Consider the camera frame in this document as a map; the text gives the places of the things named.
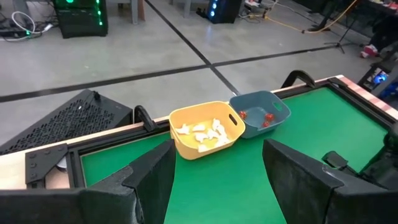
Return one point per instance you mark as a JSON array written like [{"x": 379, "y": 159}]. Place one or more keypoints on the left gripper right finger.
[{"x": 326, "y": 202}]

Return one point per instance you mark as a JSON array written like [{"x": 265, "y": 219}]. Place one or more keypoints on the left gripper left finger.
[{"x": 93, "y": 205}]

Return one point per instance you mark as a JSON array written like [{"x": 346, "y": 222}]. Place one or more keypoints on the small orange pumpkin figure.
[
  {"x": 269, "y": 117},
  {"x": 242, "y": 114},
  {"x": 265, "y": 124}
]

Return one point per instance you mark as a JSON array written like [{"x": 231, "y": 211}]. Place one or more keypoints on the small white ghost figure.
[
  {"x": 213, "y": 134},
  {"x": 203, "y": 148},
  {"x": 222, "y": 142},
  {"x": 183, "y": 129},
  {"x": 221, "y": 130},
  {"x": 216, "y": 123},
  {"x": 199, "y": 127},
  {"x": 201, "y": 137}
]

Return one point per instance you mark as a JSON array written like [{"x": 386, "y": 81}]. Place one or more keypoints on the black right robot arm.
[{"x": 382, "y": 161}]

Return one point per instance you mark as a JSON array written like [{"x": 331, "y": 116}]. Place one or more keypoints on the green table mat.
[{"x": 326, "y": 124}]

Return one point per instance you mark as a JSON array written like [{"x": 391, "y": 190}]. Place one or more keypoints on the wooden table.
[{"x": 18, "y": 165}]

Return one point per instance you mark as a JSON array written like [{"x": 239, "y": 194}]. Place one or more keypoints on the black perforated case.
[{"x": 71, "y": 121}]

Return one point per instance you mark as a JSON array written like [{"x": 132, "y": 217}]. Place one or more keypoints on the orange plastic bin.
[{"x": 186, "y": 149}]

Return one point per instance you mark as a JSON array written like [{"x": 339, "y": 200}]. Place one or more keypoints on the blue plastic bin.
[{"x": 258, "y": 102}]

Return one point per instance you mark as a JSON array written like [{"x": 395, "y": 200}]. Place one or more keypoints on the blue lit device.
[{"x": 381, "y": 79}]

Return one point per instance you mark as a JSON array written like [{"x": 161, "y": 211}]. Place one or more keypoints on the black tripod stand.
[{"x": 340, "y": 40}]

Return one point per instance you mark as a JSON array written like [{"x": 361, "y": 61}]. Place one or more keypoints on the person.
[{"x": 384, "y": 34}]

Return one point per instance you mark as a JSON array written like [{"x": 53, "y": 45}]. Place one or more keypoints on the black computer green lights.
[{"x": 81, "y": 18}]

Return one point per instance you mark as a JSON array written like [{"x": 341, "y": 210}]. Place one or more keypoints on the grey table leg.
[
  {"x": 134, "y": 11},
  {"x": 187, "y": 7}
]

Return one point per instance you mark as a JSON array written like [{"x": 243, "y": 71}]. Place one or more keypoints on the black computer blue lights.
[{"x": 224, "y": 11}]

